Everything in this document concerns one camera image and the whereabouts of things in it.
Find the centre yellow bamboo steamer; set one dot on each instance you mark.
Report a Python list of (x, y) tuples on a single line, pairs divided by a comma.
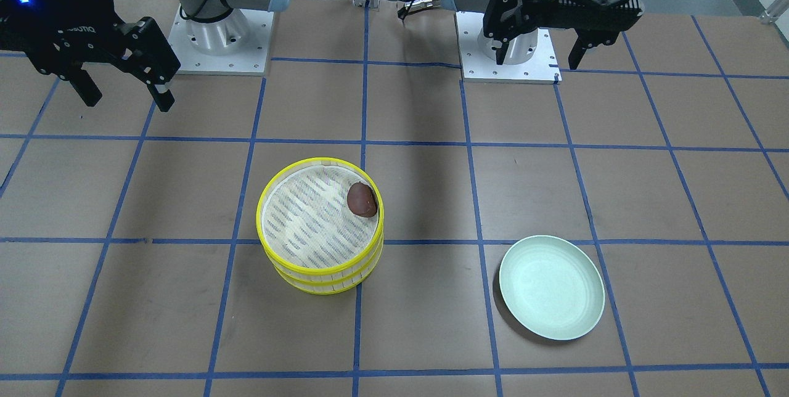
[(333, 286)]

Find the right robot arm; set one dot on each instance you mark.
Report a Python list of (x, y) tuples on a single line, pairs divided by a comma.
[(210, 11)]

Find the brown bun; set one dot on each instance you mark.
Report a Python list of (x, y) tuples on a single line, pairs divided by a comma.
[(361, 200)]

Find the side yellow bamboo steamer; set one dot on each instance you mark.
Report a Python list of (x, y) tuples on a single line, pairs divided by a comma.
[(305, 226)]

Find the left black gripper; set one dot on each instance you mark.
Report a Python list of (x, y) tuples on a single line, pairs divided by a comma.
[(510, 16)]

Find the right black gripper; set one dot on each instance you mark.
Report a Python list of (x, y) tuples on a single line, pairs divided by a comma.
[(58, 22)]

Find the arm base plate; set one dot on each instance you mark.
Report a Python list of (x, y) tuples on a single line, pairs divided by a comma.
[(216, 52), (530, 58)]

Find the mint green plate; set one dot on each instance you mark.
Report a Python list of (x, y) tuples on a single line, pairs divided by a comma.
[(552, 288)]

